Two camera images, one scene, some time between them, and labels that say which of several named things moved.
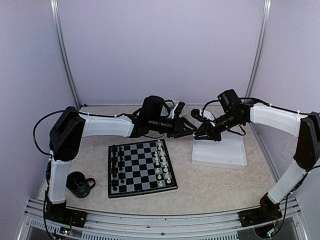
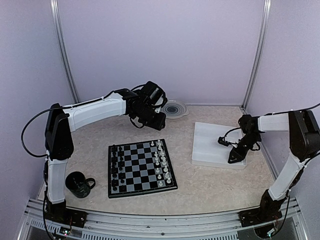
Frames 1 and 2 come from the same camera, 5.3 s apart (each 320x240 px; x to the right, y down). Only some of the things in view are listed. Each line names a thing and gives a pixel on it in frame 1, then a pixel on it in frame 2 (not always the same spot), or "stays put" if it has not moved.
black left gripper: x=178 y=131 -> x=158 y=125
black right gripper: x=207 y=128 -> x=239 y=155
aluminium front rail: x=111 y=227 stays put
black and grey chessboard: x=140 y=168 stays put
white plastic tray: x=229 y=153 stays put
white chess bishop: x=163 y=157 stays put
